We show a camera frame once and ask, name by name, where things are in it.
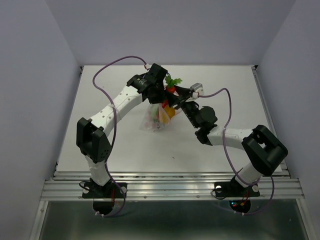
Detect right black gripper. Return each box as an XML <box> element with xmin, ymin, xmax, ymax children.
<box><xmin>164</xmin><ymin>83</ymin><xmax>200</xmax><ymax>129</ymax></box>

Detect orange carrot with leaves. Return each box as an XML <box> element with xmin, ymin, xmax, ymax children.
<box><xmin>161</xmin><ymin>74</ymin><xmax>183</xmax><ymax>109</ymax></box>

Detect yellow lemon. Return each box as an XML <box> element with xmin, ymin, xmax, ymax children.
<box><xmin>163</xmin><ymin>105</ymin><xmax>176</xmax><ymax>119</ymax></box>

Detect clear pink-dotted zip bag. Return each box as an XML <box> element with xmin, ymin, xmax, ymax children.
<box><xmin>139</xmin><ymin>99</ymin><xmax>182</xmax><ymax>132</ymax></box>

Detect red bell pepper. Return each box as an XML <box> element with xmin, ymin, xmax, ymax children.
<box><xmin>153</xmin><ymin>111</ymin><xmax>168</xmax><ymax>128</ymax></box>

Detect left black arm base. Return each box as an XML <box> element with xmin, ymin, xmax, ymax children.
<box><xmin>78</xmin><ymin>178</ymin><xmax>128</xmax><ymax>218</ymax></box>

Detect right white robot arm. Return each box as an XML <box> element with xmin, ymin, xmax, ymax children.
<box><xmin>165</xmin><ymin>83</ymin><xmax>288</xmax><ymax>195</ymax></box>

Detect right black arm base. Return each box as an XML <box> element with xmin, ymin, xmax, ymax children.
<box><xmin>210</xmin><ymin>177</ymin><xmax>260</xmax><ymax>215</ymax></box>

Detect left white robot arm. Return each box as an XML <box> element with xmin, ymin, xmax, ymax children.
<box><xmin>76</xmin><ymin>63</ymin><xmax>168</xmax><ymax>197</ymax></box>

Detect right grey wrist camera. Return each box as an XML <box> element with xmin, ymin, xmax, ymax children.
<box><xmin>190</xmin><ymin>82</ymin><xmax>204</xmax><ymax>98</ymax></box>

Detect aluminium rail frame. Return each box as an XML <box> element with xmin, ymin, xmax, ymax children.
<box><xmin>30</xmin><ymin>65</ymin><xmax>319</xmax><ymax>240</ymax></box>

